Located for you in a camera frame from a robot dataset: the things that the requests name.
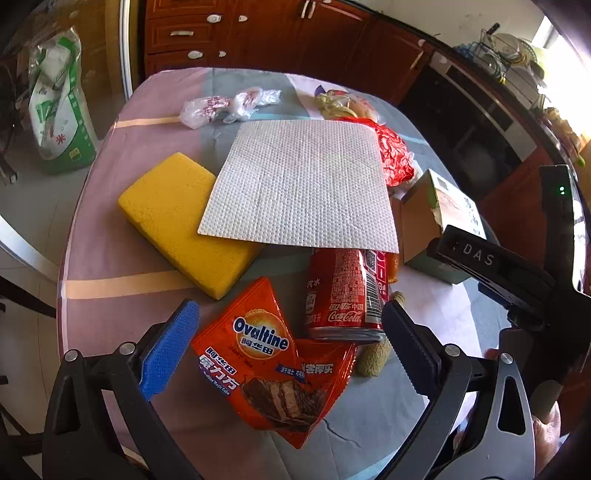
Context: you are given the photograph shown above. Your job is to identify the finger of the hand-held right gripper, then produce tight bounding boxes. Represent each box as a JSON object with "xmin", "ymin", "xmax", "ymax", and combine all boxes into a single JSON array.
[{"xmin": 427, "ymin": 225, "xmax": 557, "ymax": 315}]

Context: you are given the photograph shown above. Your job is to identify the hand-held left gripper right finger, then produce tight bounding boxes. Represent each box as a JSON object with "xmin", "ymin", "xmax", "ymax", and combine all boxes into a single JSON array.
[{"xmin": 381, "ymin": 300, "xmax": 539, "ymax": 480}]

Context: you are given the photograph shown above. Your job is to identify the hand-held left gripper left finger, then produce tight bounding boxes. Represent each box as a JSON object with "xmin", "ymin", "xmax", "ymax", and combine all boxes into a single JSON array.
[{"xmin": 42, "ymin": 299, "xmax": 204, "ymax": 480}]

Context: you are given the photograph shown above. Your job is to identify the orange snack packet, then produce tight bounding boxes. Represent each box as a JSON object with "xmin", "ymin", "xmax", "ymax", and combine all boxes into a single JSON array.
[{"xmin": 191, "ymin": 277, "xmax": 358, "ymax": 450}]

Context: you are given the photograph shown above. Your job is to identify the white paper towel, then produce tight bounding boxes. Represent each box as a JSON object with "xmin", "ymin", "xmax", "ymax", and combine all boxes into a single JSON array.
[{"xmin": 198, "ymin": 119, "xmax": 400, "ymax": 254}]

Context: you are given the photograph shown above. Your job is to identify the person's right hand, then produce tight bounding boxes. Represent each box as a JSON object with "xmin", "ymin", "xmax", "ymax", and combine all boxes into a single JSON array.
[{"xmin": 531, "ymin": 408, "xmax": 561, "ymax": 476}]

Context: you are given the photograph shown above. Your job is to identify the cardboard box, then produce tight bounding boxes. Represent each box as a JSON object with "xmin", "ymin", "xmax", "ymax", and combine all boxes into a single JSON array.
[{"xmin": 398, "ymin": 168, "xmax": 488, "ymax": 284}]

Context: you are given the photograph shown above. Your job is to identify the red soda can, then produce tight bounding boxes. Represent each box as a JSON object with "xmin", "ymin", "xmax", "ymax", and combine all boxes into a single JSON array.
[{"xmin": 305, "ymin": 248, "xmax": 386, "ymax": 344}]

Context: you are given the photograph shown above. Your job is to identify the yellow sponge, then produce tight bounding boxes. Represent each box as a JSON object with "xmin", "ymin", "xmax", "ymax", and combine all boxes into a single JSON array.
[{"xmin": 117, "ymin": 152, "xmax": 266, "ymax": 301}]

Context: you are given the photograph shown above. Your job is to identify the built-in oven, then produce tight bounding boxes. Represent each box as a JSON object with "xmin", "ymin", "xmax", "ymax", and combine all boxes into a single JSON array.
[{"xmin": 402, "ymin": 51, "xmax": 541, "ymax": 185}]

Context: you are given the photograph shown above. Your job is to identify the dish rack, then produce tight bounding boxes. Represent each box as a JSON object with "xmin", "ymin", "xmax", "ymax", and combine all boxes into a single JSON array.
[{"xmin": 455, "ymin": 23, "xmax": 550, "ymax": 116}]

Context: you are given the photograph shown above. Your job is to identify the yellow print plastic bag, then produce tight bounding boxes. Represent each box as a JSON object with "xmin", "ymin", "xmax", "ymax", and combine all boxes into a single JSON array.
[{"xmin": 314, "ymin": 89, "xmax": 386, "ymax": 125}]

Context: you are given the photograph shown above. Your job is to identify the clear plastic bag red print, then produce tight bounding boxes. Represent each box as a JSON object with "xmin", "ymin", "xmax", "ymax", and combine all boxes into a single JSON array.
[
  {"xmin": 179, "ymin": 95, "xmax": 236, "ymax": 130},
  {"xmin": 224, "ymin": 89, "xmax": 282, "ymax": 123}
]

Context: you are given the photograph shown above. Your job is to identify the white and green sack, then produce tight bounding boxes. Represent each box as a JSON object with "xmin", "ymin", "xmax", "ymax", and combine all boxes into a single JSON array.
[{"xmin": 28, "ymin": 28, "xmax": 99, "ymax": 175}]

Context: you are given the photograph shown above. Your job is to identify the wooden cabinet white handles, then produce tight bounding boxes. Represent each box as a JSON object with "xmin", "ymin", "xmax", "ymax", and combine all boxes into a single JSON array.
[{"xmin": 144, "ymin": 0, "xmax": 435, "ymax": 107}]

